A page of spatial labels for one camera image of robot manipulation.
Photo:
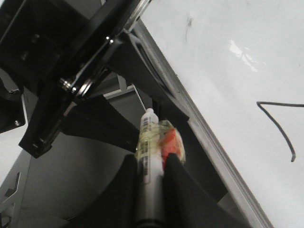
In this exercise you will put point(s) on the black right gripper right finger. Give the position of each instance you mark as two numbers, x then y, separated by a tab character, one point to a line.
187	205

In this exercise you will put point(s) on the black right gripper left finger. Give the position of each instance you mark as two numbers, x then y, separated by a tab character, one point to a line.
114	208

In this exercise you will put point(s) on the black whiteboard marker with magnet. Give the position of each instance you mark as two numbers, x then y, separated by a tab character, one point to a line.
157	140

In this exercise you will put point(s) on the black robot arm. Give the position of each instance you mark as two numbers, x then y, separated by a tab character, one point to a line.
52	50

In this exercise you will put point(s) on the white whiteboard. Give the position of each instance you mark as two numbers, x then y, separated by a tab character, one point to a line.
242	64

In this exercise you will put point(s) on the grey whiteboard frame ledge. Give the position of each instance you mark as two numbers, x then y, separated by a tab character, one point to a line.
207	161

